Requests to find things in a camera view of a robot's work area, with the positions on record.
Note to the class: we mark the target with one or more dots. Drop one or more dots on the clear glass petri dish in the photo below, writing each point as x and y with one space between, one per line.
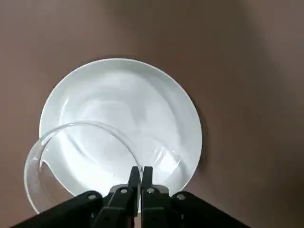
32 171

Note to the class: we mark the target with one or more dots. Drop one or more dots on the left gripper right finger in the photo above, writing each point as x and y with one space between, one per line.
156 209

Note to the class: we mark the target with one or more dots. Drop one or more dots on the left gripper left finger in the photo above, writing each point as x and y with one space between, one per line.
114 209

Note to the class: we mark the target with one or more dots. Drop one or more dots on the white round plate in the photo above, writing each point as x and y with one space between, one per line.
123 95

